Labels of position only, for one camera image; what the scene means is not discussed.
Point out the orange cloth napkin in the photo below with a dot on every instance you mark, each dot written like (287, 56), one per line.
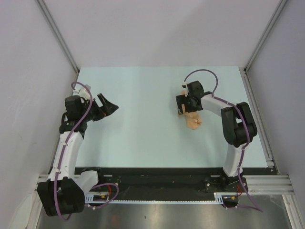
(189, 107)

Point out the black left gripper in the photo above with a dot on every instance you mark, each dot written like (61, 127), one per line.
(107, 108)

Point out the aluminium frame post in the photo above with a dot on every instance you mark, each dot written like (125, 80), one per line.
(266, 33)
(57, 34)

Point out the right aluminium frame post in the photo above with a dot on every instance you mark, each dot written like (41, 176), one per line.
(266, 33)

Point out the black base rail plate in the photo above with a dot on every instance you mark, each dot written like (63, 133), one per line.
(167, 185)

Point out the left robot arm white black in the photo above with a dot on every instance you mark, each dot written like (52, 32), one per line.
(62, 193)

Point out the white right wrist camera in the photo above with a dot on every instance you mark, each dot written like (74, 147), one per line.
(185, 86)

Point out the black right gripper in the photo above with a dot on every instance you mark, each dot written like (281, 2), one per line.
(182, 99)

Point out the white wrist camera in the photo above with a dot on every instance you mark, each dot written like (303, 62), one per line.
(185, 86)
(82, 92)

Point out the front aluminium cross rail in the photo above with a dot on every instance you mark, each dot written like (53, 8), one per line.
(43, 178)

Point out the left aluminium frame post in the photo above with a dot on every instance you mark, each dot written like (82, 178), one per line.
(57, 34)

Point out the aluminium side rail extrusion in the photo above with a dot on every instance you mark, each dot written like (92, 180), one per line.
(258, 120)

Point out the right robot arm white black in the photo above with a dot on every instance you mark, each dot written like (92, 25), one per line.
(238, 126)

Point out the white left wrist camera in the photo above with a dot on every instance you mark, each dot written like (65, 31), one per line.
(82, 92)

